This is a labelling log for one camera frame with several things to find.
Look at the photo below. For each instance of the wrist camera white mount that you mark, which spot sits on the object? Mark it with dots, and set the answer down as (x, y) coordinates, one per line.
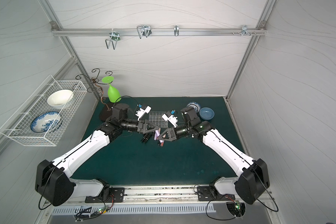
(171, 118)
(143, 109)

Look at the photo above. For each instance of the small metal clip on rail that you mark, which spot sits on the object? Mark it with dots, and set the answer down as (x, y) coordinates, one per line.
(176, 30)

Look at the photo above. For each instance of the metal double hook on rail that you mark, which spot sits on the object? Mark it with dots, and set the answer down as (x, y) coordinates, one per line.
(144, 30)

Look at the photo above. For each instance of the clear acrylic lipstick organizer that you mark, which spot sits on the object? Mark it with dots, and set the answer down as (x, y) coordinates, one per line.
(156, 118)

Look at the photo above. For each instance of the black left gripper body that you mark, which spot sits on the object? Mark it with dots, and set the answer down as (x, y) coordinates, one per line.
(140, 126)

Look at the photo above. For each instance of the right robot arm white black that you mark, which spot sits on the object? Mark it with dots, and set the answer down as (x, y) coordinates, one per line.
(252, 175)

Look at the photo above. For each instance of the metal hook right on rail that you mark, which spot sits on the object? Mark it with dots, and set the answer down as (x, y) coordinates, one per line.
(244, 32)

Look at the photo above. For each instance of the blue white porcelain bowl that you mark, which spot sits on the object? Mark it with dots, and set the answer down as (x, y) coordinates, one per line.
(196, 106)

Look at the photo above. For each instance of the copper scroll glass stand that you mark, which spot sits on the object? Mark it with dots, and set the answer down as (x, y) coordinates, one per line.
(98, 84)

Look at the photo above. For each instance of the light blue bowl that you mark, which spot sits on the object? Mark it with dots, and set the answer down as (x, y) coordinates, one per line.
(206, 113)

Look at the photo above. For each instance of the pink lip gloss tube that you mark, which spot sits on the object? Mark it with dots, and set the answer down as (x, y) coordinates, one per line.
(161, 142)

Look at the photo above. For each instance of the blue patterned bowl in basket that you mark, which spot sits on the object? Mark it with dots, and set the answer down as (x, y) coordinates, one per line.
(48, 121)

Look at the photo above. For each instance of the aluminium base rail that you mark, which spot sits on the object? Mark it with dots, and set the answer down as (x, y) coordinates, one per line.
(168, 193)

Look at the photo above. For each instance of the white wire basket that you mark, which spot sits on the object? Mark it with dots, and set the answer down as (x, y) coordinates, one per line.
(17, 127)

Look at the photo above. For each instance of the black lipstick tube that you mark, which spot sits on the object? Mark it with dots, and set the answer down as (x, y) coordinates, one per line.
(146, 137)

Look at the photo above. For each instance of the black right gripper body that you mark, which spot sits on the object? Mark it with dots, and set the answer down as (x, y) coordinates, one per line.
(173, 133)

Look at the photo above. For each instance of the green plastic wine glass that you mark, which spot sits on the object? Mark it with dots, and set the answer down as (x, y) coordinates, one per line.
(112, 92)

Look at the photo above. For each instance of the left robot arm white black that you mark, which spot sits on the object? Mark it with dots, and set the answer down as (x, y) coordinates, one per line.
(54, 180)

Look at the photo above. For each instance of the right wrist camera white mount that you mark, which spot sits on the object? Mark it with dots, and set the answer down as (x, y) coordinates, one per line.
(171, 118)

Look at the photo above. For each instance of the white bowl in basket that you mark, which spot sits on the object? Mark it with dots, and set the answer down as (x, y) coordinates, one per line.
(60, 98)

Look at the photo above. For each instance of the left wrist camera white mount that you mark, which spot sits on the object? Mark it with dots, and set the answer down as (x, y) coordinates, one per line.
(143, 109)

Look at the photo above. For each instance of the aluminium top rail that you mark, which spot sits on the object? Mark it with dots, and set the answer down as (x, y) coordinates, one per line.
(155, 32)

